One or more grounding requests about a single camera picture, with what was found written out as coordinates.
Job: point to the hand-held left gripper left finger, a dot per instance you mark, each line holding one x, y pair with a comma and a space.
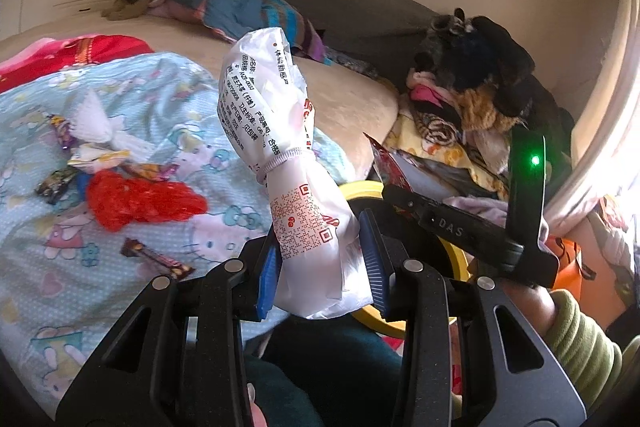
267, 277

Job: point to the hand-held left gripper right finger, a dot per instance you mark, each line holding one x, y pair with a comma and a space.
372, 257

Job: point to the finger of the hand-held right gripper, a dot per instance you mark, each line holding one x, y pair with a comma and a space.
402, 202

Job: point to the red and white torn wrapper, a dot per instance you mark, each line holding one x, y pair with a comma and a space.
390, 167

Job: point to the yellow round bin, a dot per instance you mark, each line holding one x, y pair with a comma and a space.
365, 189

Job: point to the white printed plastic packaging bag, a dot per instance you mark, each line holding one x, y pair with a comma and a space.
290, 207

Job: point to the brown chocolate bar wrapper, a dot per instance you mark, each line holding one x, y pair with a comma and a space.
155, 257

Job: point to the person's right forearm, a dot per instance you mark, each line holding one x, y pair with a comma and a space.
580, 347

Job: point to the person's left hand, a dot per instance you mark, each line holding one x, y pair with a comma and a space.
257, 412

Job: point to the orange bag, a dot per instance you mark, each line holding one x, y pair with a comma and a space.
595, 277

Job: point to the person's dark trousers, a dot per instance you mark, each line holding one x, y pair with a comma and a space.
320, 377

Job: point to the beige bed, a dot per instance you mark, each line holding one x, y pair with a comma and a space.
350, 102

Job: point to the pile of clothes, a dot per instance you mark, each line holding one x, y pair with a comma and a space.
480, 72

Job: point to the red crumpled plastic wrapper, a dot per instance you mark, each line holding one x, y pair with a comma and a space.
140, 202

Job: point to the white curtain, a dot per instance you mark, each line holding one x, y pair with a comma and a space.
605, 82

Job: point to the yellow and purple snack wrapper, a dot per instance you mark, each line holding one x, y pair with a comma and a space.
150, 171

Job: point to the dark grey headboard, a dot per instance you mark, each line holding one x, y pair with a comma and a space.
350, 7

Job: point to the light blue cartoon printed blanket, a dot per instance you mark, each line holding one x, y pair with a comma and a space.
175, 97

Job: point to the white crumpled plastic wrapper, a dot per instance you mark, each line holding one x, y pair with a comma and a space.
97, 122

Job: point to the dark snack wrapper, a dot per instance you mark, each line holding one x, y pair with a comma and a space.
56, 184

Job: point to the purple candy wrapper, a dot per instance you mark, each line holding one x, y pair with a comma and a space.
61, 129

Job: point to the blue patterned quilt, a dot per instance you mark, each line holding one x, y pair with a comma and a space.
235, 2

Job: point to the red blanket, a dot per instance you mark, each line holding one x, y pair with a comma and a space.
100, 49

